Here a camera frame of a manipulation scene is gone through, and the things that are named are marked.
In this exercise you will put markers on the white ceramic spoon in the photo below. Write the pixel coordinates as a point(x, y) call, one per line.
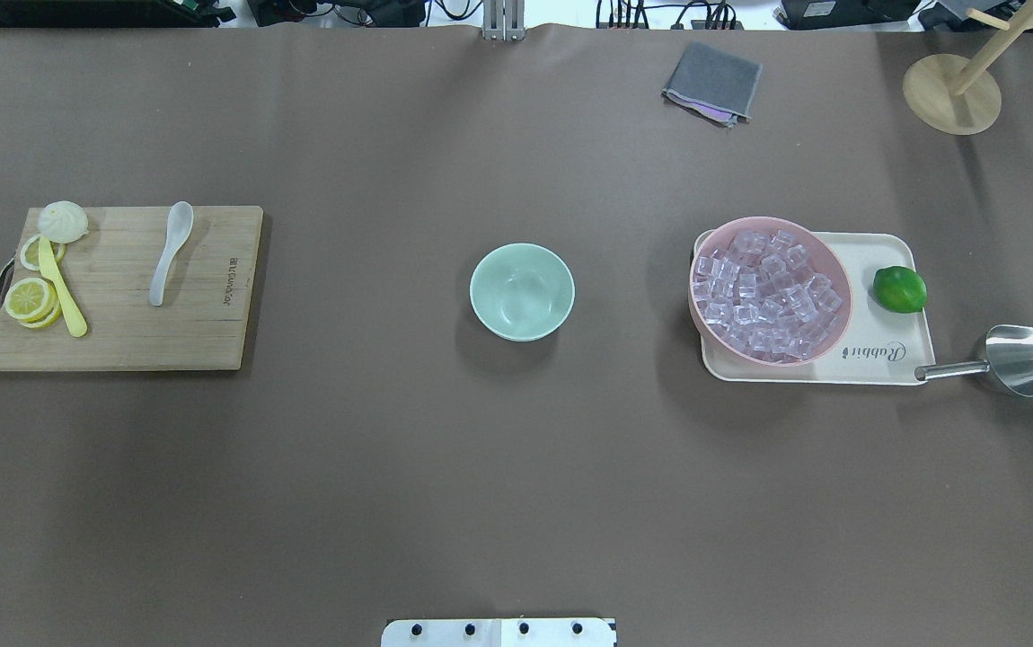
point(179, 222)

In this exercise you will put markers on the mint green bowl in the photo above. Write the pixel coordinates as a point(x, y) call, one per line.
point(522, 292)

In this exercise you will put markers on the pile of clear ice cubes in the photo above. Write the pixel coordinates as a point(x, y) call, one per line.
point(768, 292)

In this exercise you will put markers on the pink bowl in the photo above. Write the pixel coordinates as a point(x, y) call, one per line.
point(835, 288)

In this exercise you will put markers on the metal ice scoop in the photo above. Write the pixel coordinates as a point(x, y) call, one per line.
point(1004, 357)

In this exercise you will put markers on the grey folded cloth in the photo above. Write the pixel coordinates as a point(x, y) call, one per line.
point(715, 84)

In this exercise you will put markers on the wooden cutting board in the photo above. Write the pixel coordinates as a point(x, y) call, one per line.
point(201, 325)

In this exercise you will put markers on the cream plastic tray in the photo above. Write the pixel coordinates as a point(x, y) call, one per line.
point(879, 348)

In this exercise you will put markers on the green lime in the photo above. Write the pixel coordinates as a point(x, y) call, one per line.
point(899, 289)

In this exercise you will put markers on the white steamed bun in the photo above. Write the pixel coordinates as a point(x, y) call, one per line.
point(63, 222)

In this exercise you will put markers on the yellow plastic knife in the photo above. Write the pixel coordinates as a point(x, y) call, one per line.
point(49, 269)

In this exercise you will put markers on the lower lemon slice stack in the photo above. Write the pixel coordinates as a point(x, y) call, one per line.
point(33, 303)

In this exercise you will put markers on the upper lemon slice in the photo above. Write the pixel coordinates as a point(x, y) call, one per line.
point(30, 253)

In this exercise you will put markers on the wooden mug tree stand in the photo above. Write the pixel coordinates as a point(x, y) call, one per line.
point(958, 95)

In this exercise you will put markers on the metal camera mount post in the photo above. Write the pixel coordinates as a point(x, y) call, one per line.
point(503, 20)

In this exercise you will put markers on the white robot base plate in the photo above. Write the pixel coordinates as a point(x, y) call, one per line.
point(513, 631)

